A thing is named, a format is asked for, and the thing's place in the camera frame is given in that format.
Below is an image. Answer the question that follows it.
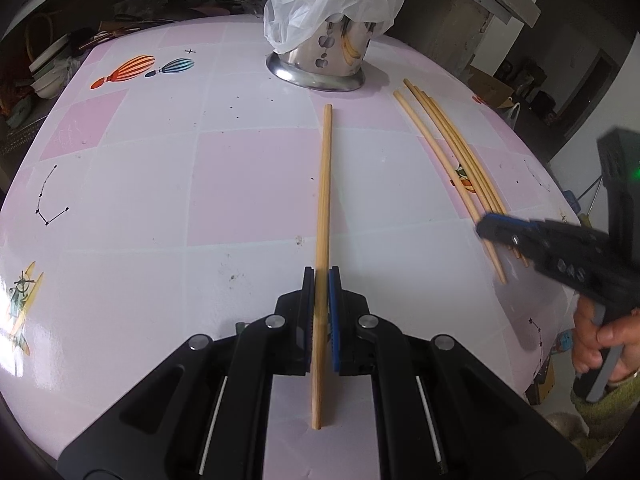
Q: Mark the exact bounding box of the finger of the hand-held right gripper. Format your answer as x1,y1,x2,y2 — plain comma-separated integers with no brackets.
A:
479,213,612,244
475,229,587,289

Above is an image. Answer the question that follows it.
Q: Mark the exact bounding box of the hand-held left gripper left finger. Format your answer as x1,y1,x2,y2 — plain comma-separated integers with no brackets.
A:
57,267,316,480

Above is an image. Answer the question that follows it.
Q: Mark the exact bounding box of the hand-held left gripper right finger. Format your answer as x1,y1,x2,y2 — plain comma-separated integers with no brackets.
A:
327,267,586,480

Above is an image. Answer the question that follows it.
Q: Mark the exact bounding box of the wooden chopstick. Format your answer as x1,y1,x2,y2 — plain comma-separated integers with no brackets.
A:
393,90,507,286
403,78,508,217
400,91,523,267
413,85,526,267
311,104,334,431
421,90,530,268

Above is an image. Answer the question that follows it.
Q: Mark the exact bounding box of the metal utensil holder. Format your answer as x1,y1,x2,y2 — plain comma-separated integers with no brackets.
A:
266,14,367,92

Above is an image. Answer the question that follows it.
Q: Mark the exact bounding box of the person's right forearm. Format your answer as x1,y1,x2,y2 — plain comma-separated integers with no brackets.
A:
545,367,640,468

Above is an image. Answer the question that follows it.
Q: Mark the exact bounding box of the person's right hand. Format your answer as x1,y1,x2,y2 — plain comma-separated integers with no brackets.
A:
571,292,640,385

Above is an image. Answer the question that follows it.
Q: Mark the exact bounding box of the cardboard box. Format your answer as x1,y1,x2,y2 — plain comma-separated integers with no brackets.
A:
467,65,516,111

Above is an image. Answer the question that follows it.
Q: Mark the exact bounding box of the pink checkered tablecloth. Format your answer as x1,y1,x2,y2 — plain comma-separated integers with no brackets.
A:
0,14,583,480

